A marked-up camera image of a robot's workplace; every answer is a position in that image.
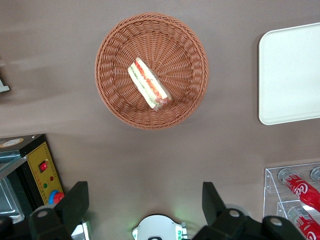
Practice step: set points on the clear acrylic bottle rack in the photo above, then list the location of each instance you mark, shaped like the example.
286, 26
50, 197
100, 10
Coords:
271, 180

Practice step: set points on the steel warmer pan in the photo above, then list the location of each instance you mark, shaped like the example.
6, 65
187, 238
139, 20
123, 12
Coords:
7, 200

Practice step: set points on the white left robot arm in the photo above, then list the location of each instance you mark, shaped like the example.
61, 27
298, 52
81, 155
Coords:
157, 225

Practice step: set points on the triangle sandwich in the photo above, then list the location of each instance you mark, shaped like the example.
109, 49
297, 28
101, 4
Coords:
147, 82

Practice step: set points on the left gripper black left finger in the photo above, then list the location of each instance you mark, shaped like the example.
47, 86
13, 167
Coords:
62, 217

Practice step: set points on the round brown wicker basket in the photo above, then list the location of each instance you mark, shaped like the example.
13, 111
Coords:
175, 50

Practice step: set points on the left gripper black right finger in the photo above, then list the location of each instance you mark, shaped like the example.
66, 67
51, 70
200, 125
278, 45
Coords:
225, 225

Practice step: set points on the cream plastic tray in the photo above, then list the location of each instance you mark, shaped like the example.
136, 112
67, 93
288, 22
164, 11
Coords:
290, 75

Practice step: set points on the black food warmer machine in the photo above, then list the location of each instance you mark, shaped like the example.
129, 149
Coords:
45, 155

